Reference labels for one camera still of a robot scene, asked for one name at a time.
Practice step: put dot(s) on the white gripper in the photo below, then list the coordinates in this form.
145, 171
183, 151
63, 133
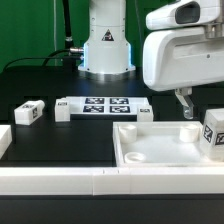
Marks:
182, 58

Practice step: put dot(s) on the white square tabletop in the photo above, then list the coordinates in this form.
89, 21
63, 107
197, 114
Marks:
159, 144

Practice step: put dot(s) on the white U-shaped obstacle fence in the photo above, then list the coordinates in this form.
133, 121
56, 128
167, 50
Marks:
111, 181

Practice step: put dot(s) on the white marker base plate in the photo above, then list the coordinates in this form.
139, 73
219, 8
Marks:
107, 105

